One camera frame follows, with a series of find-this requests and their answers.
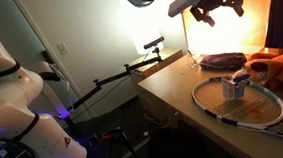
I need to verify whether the orange cloth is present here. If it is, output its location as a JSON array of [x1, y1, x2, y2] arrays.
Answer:
[[242, 46, 283, 100]]

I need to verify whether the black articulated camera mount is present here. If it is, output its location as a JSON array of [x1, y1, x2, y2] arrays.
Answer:
[[66, 40, 165, 118]]

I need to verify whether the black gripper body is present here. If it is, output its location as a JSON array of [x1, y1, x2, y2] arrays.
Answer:
[[195, 0, 246, 14]]

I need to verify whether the white wall switch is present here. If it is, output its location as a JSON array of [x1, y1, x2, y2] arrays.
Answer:
[[55, 41, 71, 56]]

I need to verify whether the black tripod red knob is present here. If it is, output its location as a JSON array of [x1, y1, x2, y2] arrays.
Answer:
[[100, 123, 140, 158]]

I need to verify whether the light wooden side cabinet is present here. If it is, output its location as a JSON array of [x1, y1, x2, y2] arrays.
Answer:
[[125, 44, 186, 127]]

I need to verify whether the band-aid box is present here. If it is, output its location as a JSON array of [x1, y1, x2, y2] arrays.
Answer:
[[219, 68, 252, 104]]

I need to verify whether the white blue tennis racket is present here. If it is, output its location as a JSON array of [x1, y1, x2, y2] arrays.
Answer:
[[188, 74, 283, 142]]

